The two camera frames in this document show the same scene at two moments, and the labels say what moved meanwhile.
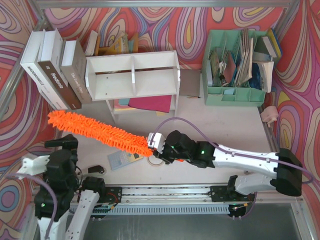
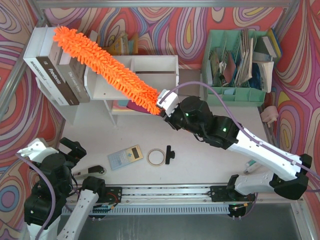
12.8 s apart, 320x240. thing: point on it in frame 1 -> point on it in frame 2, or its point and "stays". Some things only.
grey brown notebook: [189, 84] stays
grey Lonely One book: [73, 67] stays
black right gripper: [164, 152] -> [171, 119]
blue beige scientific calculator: [121, 158] stays
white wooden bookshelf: [136, 83] stays
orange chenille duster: [138, 144] -> [110, 69]
